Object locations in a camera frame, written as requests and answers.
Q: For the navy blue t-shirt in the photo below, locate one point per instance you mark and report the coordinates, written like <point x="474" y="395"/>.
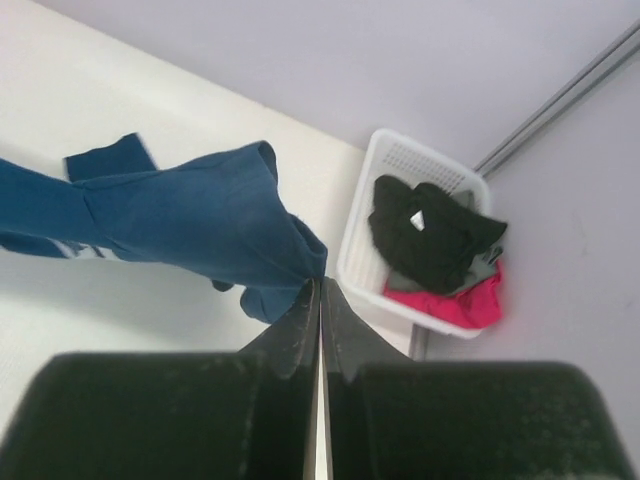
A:
<point x="219" y="216"/>

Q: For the black t-shirt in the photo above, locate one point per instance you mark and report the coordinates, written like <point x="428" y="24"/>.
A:
<point x="425" y="235"/>

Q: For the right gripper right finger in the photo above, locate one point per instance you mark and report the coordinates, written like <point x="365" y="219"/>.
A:
<point x="391" y="417"/>

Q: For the pink t-shirt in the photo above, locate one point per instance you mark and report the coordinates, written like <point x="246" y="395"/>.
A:
<point x="476" y="308"/>

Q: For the right corner aluminium profile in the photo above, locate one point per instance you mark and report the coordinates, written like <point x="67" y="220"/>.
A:
<point x="587" y="80"/>

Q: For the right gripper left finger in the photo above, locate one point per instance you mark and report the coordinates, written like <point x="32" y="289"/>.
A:
<point x="249" y="414"/>

